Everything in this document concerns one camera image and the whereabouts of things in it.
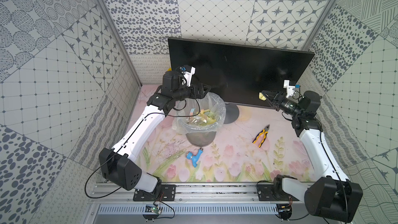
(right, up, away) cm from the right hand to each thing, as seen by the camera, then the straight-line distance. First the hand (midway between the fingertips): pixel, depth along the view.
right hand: (260, 94), depth 72 cm
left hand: (-28, +6, +1) cm, 29 cm away
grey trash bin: (-28, -24, +9) cm, 38 cm away
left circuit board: (-51, -54, -2) cm, 74 cm away
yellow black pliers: (+11, -23, +23) cm, 34 cm away
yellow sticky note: (0, -1, -1) cm, 1 cm away
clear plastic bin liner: (-23, -4, +10) cm, 25 cm away
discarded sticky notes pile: (-27, -12, +10) cm, 31 cm away
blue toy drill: (-32, -35, +12) cm, 49 cm away
